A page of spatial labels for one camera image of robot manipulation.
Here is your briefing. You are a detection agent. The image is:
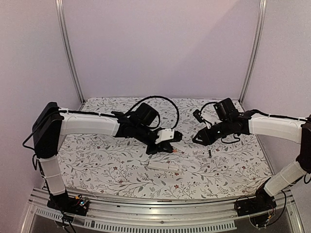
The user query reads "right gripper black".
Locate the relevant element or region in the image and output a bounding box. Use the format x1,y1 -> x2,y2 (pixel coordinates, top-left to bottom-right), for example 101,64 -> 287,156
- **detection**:
192,119 -> 232,146

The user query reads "white remote control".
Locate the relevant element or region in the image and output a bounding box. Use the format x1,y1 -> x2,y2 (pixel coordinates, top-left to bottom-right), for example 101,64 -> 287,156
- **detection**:
147,161 -> 183,174

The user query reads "white remote battery cover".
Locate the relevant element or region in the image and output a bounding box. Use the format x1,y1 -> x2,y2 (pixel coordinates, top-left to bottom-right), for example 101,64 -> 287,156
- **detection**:
173,144 -> 187,153

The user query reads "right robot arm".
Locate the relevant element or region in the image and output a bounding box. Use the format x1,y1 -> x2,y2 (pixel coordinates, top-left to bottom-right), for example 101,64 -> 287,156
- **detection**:
192,98 -> 311,212

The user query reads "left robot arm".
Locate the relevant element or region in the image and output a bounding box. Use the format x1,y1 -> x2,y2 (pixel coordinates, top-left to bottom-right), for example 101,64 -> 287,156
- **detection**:
32,102 -> 176,211

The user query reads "floral patterned table mat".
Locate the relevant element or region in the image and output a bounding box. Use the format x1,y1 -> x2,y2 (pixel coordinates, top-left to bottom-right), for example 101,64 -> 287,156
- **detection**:
57,99 -> 271,199

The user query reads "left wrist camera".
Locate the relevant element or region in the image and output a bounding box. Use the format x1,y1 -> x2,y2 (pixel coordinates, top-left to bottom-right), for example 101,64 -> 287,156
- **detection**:
155,128 -> 183,144

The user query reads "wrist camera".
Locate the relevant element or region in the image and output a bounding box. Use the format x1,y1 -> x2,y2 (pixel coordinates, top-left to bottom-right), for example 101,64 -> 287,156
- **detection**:
192,109 -> 214,129
155,128 -> 183,144

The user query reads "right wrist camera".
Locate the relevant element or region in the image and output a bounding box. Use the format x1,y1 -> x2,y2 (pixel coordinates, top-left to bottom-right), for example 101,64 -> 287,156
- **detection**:
192,109 -> 214,129

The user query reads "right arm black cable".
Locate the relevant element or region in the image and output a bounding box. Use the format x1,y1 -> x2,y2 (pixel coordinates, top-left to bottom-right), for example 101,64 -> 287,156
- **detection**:
200,101 -> 311,144

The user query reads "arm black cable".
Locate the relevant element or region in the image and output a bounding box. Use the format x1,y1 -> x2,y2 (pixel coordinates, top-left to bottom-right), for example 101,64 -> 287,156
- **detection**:
200,101 -> 311,144
58,95 -> 180,133

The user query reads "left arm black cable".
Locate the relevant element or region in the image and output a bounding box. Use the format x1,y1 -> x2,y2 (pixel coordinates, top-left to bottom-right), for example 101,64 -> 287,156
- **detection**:
58,95 -> 180,133

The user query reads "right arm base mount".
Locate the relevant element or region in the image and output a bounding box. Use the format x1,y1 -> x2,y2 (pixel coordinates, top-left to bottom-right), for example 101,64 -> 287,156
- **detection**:
234,194 -> 276,216

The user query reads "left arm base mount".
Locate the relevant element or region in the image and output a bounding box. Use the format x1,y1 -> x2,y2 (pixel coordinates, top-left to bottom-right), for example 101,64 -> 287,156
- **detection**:
47,193 -> 89,216

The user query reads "right aluminium frame post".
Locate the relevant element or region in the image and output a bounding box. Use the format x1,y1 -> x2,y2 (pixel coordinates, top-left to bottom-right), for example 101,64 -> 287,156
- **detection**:
239,0 -> 267,105

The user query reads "aluminium frame post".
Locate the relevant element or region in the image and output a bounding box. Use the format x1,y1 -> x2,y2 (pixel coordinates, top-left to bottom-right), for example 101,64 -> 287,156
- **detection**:
55,0 -> 86,104
239,0 -> 267,105

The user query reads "left aluminium frame post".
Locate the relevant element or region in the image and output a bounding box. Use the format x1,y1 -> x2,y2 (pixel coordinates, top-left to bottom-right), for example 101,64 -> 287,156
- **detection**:
55,0 -> 86,104

